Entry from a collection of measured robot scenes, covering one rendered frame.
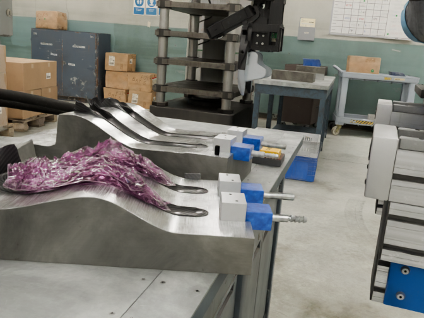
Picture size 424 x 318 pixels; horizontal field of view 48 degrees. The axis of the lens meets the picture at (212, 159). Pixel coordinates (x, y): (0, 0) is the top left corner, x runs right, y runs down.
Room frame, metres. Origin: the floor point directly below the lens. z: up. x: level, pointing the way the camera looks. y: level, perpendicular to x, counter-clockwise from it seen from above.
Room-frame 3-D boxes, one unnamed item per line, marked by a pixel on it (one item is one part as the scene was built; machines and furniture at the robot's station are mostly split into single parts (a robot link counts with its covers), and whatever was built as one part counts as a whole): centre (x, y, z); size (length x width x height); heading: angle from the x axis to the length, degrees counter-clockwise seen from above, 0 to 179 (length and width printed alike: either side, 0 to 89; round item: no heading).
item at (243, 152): (0.95, -0.07, 0.89); 0.13 x 0.05 x 0.05; 75
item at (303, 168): (4.20, -0.65, 0.11); 0.61 x 0.41 x 0.22; 75
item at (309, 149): (4.20, -0.65, 0.28); 0.61 x 0.41 x 0.15; 75
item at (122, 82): (7.74, 1.40, 0.42); 0.86 x 0.33 x 0.83; 75
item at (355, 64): (6.66, -1.96, 0.94); 0.41 x 0.33 x 0.29; 82
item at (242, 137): (1.05, -0.10, 0.89); 0.13 x 0.05 x 0.05; 75
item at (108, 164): (0.72, 0.19, 0.90); 0.26 x 0.18 x 0.08; 92
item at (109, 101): (1.06, 0.16, 0.92); 0.35 x 0.16 x 0.09; 75
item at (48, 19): (8.01, 2.79, 1.26); 0.42 x 0.33 x 0.29; 75
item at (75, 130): (1.08, 0.18, 0.87); 0.50 x 0.26 x 0.14; 75
